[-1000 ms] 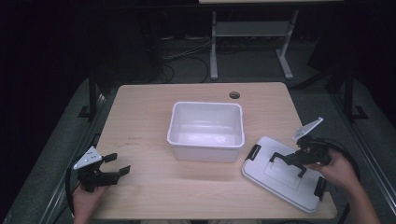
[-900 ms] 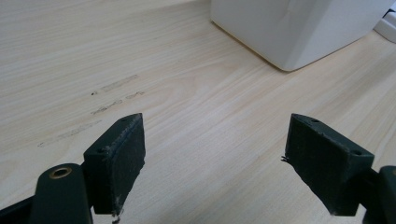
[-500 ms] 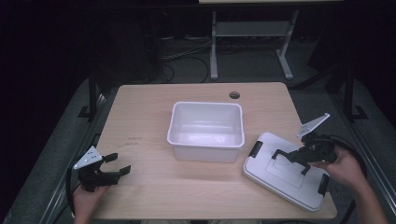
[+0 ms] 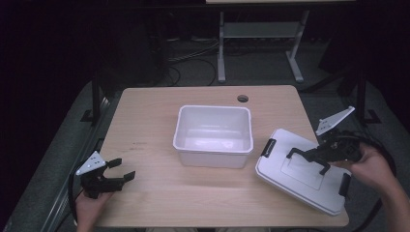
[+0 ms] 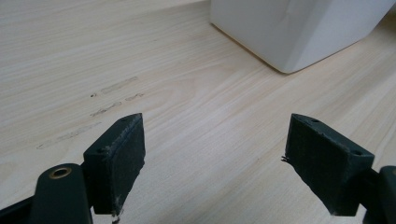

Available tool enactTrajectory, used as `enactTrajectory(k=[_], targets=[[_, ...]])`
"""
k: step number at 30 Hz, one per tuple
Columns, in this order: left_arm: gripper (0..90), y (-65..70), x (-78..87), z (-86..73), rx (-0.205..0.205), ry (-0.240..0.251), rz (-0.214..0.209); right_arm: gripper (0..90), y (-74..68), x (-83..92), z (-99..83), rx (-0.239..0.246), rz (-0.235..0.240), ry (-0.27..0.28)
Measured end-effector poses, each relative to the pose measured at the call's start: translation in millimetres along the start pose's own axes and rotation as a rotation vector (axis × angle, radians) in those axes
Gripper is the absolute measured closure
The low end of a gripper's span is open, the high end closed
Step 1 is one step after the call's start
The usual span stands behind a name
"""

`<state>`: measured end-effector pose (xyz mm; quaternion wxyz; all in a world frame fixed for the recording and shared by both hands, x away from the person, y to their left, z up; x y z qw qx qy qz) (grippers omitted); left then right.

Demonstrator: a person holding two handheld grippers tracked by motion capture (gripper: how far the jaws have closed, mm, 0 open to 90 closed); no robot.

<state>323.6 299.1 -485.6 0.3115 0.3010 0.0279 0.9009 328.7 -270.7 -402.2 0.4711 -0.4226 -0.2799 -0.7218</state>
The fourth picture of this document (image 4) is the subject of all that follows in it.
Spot light desk with grey legs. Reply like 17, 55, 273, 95
205, 0, 356, 84

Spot white lid with black handle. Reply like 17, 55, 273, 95
254, 128, 353, 217

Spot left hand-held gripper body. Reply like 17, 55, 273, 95
75, 150, 128, 199

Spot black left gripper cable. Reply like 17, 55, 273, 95
67, 173, 85, 226

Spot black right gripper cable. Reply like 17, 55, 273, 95
341, 130, 398, 232

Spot black metal post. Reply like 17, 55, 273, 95
355, 68, 382, 128
80, 71, 103, 126

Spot black floor cable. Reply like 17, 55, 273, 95
167, 57, 218, 87

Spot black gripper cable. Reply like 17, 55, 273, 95
341, 130, 398, 232
67, 173, 85, 226

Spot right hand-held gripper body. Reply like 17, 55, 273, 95
314, 105, 364, 164

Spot person's right hand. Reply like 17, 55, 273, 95
331, 142, 393, 195

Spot white plastic storage box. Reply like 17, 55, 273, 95
172, 104, 254, 169

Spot grey floor cables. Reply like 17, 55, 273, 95
167, 39, 220, 64

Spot aluminium floor rail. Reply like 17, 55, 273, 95
40, 96, 112, 232
340, 96, 410, 224

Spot person's left hand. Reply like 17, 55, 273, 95
74, 190, 114, 229

